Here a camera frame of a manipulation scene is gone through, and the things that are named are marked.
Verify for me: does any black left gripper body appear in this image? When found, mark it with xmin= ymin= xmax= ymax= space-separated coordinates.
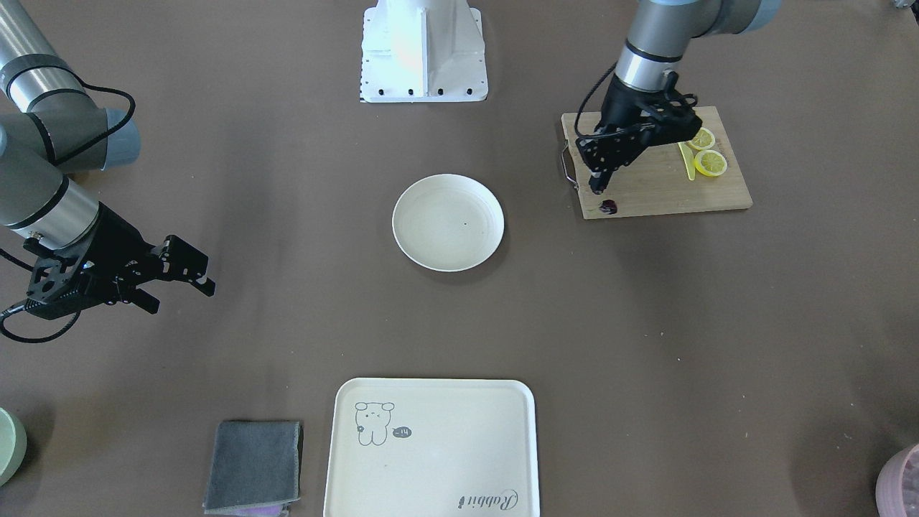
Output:
xmin=577 ymin=76 xmax=664 ymax=170

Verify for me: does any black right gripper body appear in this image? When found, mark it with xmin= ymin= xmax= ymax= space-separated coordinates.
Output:
xmin=30 ymin=205 xmax=164 ymax=302

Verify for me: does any cream round plate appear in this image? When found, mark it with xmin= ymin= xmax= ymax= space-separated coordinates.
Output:
xmin=391 ymin=174 xmax=505 ymax=272

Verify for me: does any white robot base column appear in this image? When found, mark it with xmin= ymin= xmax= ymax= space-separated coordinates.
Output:
xmin=359 ymin=1 xmax=489 ymax=103

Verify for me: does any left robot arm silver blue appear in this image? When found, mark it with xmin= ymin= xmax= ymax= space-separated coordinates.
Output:
xmin=575 ymin=1 xmax=781 ymax=195

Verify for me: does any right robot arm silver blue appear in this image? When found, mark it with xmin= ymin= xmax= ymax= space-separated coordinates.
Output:
xmin=1 ymin=1 xmax=215 ymax=320

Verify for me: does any cream rabbit tray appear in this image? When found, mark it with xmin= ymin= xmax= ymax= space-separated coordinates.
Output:
xmin=324 ymin=378 xmax=541 ymax=516

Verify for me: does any wooden cutting board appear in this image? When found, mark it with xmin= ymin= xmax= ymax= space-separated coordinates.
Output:
xmin=561 ymin=106 xmax=754 ymax=220

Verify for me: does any yellow plastic knife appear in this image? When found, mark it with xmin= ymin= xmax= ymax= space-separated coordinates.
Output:
xmin=677 ymin=141 xmax=696 ymax=181

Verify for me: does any lemon slice upper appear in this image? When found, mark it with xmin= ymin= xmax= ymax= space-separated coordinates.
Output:
xmin=686 ymin=126 xmax=717 ymax=152

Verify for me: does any lemon slice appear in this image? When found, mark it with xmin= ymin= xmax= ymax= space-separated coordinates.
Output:
xmin=693 ymin=149 xmax=729 ymax=177
xmin=686 ymin=126 xmax=717 ymax=152

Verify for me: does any lemon slice lower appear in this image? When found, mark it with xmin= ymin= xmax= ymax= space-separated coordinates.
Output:
xmin=693 ymin=149 xmax=729 ymax=177

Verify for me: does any green bowl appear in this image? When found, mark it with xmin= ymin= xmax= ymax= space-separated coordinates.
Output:
xmin=1 ymin=408 xmax=27 ymax=487

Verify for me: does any dark grey folded cloth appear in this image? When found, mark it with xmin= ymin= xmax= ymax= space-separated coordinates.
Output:
xmin=202 ymin=420 xmax=302 ymax=516

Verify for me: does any pink bowl with ice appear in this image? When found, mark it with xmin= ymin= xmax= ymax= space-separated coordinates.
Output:
xmin=875 ymin=444 xmax=918 ymax=516

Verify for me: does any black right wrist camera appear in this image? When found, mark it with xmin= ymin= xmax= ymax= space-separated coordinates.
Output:
xmin=23 ymin=233 xmax=121 ymax=320

